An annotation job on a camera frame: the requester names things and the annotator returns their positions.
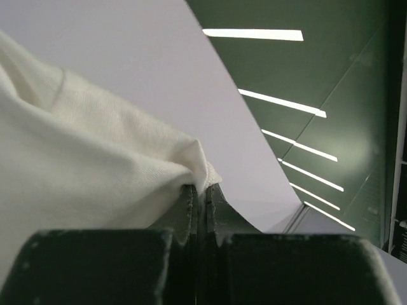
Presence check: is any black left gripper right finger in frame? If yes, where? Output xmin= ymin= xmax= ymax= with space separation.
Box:
xmin=205 ymin=185 xmax=401 ymax=304

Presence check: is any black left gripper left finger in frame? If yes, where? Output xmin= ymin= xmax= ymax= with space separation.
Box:
xmin=1 ymin=186 xmax=198 ymax=304

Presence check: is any white t shirt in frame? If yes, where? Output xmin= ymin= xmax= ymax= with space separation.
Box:
xmin=0 ymin=30 xmax=223 ymax=261

